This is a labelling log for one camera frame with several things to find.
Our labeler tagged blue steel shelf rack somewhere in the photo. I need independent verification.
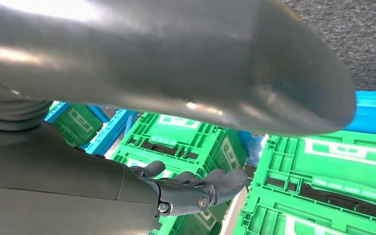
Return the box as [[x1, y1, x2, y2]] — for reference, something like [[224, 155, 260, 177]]
[[44, 91, 376, 166]]

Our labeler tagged green plastic crate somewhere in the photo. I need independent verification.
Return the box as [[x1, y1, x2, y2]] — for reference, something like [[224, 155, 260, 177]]
[[256, 129, 376, 228], [52, 103, 105, 147], [112, 152, 244, 235], [233, 194, 376, 235], [123, 112, 249, 176]]

